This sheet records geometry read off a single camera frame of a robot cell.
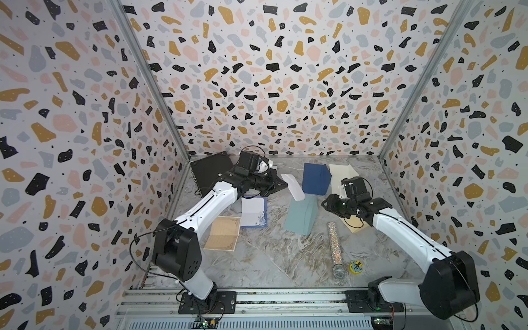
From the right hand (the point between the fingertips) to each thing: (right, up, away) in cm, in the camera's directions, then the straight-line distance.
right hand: (324, 205), depth 85 cm
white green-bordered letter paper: (-12, +7, +1) cm, 14 cm away
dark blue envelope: (+2, +11, +28) cm, 30 cm away
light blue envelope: (-8, -7, +13) cm, 17 cm away
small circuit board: (-44, -39, -14) cm, 60 cm away
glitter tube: (+4, -24, -6) cm, 25 cm away
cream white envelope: (+17, +14, +35) cm, 42 cm away
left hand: (-14, +9, -8) cm, 19 cm away
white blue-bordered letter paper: (-31, -6, +13) cm, 34 cm away
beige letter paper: (-43, -14, +6) cm, 45 cm away
